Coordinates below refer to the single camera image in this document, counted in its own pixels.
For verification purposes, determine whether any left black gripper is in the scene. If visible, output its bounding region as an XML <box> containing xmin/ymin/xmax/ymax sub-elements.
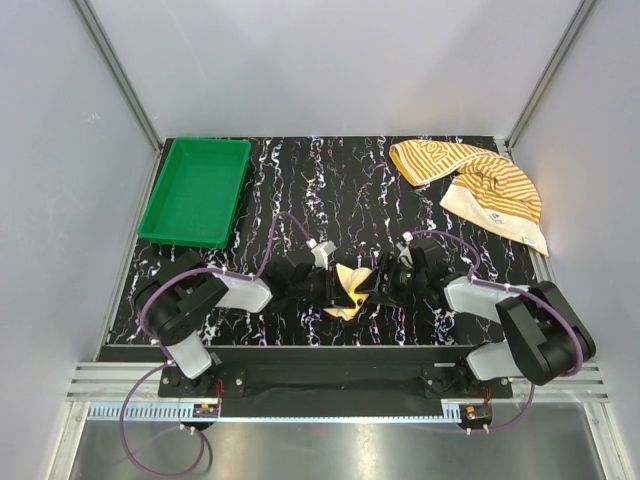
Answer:
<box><xmin>288</xmin><ymin>265</ymin><xmax>355</xmax><ymax>309</ymax></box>

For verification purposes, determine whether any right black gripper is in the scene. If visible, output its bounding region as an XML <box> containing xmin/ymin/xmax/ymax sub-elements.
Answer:
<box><xmin>354</xmin><ymin>252</ymin><xmax>427</xmax><ymax>308</ymax></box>

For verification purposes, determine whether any yellow cream towel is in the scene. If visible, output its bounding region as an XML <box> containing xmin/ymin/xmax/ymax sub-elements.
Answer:
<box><xmin>324</xmin><ymin>263</ymin><xmax>372</xmax><ymax>322</ymax></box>

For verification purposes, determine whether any yellow orange striped towel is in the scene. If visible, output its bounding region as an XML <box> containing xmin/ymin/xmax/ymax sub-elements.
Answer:
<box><xmin>390</xmin><ymin>139</ymin><xmax>549</xmax><ymax>256</ymax></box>

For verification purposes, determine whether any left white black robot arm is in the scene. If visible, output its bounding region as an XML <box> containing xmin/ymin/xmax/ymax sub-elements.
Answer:
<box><xmin>133</xmin><ymin>251</ymin><xmax>364</xmax><ymax>398</ymax></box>

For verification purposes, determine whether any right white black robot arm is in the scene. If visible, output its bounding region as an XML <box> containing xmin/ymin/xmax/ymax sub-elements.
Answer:
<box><xmin>354</xmin><ymin>249</ymin><xmax>596</xmax><ymax>397</ymax></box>

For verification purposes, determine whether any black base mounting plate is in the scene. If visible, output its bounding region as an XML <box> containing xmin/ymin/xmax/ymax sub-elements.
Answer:
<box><xmin>158</xmin><ymin>347</ymin><xmax>513</xmax><ymax>411</ymax></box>

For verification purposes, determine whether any green plastic tray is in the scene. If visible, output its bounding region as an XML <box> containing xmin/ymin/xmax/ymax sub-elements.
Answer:
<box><xmin>138</xmin><ymin>137</ymin><xmax>251</xmax><ymax>249</ymax></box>

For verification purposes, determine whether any right small controller board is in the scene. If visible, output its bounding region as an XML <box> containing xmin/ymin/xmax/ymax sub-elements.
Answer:
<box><xmin>461</xmin><ymin>404</ymin><xmax>493</xmax><ymax>424</ymax></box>

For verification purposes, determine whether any small controller board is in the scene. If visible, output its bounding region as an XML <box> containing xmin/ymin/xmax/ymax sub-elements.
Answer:
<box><xmin>193</xmin><ymin>403</ymin><xmax>220</xmax><ymax>418</ymax></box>
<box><xmin>461</xmin><ymin>404</ymin><xmax>493</xmax><ymax>424</ymax></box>

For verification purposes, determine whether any left small controller board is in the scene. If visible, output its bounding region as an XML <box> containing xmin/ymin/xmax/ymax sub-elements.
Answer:
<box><xmin>193</xmin><ymin>403</ymin><xmax>220</xmax><ymax>418</ymax></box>

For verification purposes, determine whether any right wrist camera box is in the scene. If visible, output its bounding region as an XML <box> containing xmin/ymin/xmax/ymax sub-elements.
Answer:
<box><xmin>396</xmin><ymin>232</ymin><xmax>446</xmax><ymax>270</ymax></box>

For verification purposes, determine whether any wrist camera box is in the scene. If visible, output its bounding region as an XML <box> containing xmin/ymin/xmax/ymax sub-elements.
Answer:
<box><xmin>396</xmin><ymin>232</ymin><xmax>446</xmax><ymax>270</ymax></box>
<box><xmin>306</xmin><ymin>238</ymin><xmax>336</xmax><ymax>269</ymax></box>

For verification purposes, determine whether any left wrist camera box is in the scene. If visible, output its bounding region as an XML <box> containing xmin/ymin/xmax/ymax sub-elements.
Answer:
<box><xmin>306</xmin><ymin>238</ymin><xmax>336</xmax><ymax>269</ymax></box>

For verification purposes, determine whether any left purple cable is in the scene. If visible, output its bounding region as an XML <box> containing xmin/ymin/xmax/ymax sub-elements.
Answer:
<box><xmin>119</xmin><ymin>212</ymin><xmax>321</xmax><ymax>476</ymax></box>

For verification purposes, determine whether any slotted aluminium cable duct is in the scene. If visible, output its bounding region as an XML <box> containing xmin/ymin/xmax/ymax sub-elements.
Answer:
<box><xmin>87</xmin><ymin>400</ymin><xmax>461</xmax><ymax>424</ymax></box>

